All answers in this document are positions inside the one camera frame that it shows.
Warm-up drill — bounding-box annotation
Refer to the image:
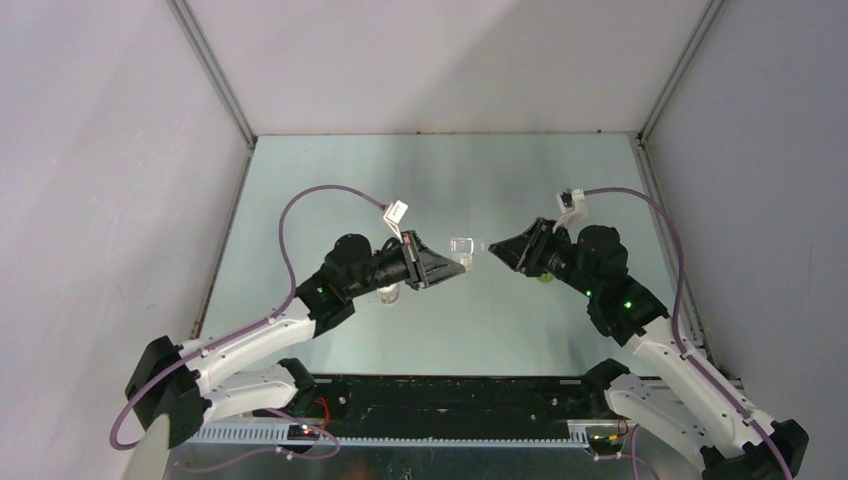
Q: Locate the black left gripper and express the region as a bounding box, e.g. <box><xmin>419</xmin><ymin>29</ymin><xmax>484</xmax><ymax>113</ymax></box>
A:
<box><xmin>345</xmin><ymin>229</ymin><xmax>463</xmax><ymax>298</ymax></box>

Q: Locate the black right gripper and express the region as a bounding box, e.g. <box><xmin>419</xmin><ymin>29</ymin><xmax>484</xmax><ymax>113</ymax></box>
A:
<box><xmin>489</xmin><ymin>217</ymin><xmax>598</xmax><ymax>299</ymax></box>

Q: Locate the white pill bottle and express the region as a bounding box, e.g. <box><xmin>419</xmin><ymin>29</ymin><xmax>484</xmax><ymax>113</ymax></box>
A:
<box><xmin>376</xmin><ymin>283</ymin><xmax>400</xmax><ymax>305</ymax></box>

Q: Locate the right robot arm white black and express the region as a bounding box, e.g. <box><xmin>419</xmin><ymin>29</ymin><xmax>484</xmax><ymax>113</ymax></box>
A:
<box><xmin>488</xmin><ymin>218</ymin><xmax>809</xmax><ymax>479</ymax></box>

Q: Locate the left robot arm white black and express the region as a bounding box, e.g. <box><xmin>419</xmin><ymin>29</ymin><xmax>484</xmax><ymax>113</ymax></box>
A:
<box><xmin>119</xmin><ymin>231</ymin><xmax>466</xmax><ymax>448</ymax></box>

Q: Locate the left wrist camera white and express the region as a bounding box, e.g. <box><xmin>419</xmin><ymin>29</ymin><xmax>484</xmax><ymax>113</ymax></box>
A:
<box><xmin>382</xmin><ymin>198</ymin><xmax>409</xmax><ymax>240</ymax></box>

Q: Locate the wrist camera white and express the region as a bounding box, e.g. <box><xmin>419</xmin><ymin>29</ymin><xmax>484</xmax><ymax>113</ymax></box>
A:
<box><xmin>553</xmin><ymin>189</ymin><xmax>588</xmax><ymax>232</ymax></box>
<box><xmin>382</xmin><ymin>198</ymin><xmax>409</xmax><ymax>240</ymax></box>

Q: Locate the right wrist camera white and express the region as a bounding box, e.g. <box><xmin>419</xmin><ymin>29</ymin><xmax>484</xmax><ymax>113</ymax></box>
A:
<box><xmin>553</xmin><ymin>189</ymin><xmax>588</xmax><ymax>232</ymax></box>

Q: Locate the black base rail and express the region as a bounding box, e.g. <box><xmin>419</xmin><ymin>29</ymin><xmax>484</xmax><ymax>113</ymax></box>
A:
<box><xmin>283</xmin><ymin>374</ymin><xmax>624</xmax><ymax>439</ymax></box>

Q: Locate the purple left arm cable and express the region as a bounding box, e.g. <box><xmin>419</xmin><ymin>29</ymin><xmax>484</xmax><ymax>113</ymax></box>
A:
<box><xmin>109</xmin><ymin>185</ymin><xmax>389</xmax><ymax>475</ymax></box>

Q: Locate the white slotted cable duct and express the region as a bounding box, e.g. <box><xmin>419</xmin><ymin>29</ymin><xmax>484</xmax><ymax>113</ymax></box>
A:
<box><xmin>186</xmin><ymin>422</ymin><xmax>589</xmax><ymax>448</ymax></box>

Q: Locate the right aluminium corner post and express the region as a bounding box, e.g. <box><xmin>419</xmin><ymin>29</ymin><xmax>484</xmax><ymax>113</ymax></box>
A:
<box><xmin>638</xmin><ymin>0</ymin><xmax>727</xmax><ymax>145</ymax></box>

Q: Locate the aluminium corner post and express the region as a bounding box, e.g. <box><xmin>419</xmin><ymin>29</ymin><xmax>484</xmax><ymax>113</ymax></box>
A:
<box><xmin>166</xmin><ymin>0</ymin><xmax>258</xmax><ymax>150</ymax></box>
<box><xmin>638</xmin><ymin>0</ymin><xmax>727</xmax><ymax>145</ymax></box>

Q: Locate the left aluminium corner post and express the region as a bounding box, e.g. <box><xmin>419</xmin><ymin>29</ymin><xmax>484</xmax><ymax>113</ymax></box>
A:
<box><xmin>166</xmin><ymin>0</ymin><xmax>258</xmax><ymax>150</ymax></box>

